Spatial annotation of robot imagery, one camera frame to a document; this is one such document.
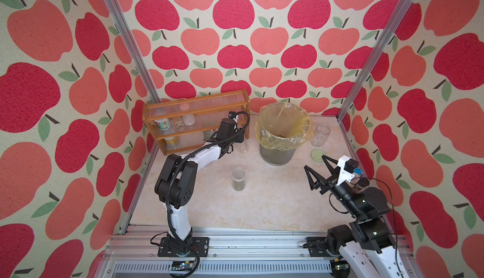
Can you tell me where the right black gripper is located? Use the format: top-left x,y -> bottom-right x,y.
306,156 -> 360,221

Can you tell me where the green jar lid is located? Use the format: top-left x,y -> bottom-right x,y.
310,149 -> 325,163

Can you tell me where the short clear plastic jar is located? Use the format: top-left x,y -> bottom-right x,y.
232,167 -> 246,191

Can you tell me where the ribbed glass jar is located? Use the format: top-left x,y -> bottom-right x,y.
311,124 -> 331,148

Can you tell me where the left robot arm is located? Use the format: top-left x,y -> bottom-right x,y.
155,112 -> 250,241

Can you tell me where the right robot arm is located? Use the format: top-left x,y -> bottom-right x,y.
303,155 -> 412,277

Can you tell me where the green mung bean packet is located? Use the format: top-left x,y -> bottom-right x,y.
203,130 -> 215,141

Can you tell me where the white pink bottle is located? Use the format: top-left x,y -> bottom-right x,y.
180,103 -> 195,126

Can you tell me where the metal mesh trash bin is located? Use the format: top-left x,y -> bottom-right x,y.
258,102 -> 311,166

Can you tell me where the yellow plastic bin liner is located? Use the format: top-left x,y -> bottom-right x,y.
255,102 -> 314,153

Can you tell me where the yellow small can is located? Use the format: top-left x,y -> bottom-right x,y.
164,136 -> 180,146

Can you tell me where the green white cup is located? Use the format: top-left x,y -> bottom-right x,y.
154,119 -> 171,131

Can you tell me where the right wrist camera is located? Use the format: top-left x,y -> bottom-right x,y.
337,156 -> 363,186

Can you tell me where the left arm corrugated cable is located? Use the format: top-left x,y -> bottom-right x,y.
164,110 -> 251,278

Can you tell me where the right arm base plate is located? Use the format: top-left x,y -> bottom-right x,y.
302,236 -> 338,257

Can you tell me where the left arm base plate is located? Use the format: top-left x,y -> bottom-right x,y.
158,235 -> 210,257

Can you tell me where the left aluminium corner post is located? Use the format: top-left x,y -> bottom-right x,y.
104,0 -> 161,103

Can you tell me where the aluminium corner post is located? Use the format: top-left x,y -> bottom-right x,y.
104,0 -> 161,103
336,0 -> 431,122

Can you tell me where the aluminium frame rail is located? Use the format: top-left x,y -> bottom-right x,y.
94,228 -> 420,278

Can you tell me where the right aluminium corner post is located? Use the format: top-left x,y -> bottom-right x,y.
336,0 -> 431,122

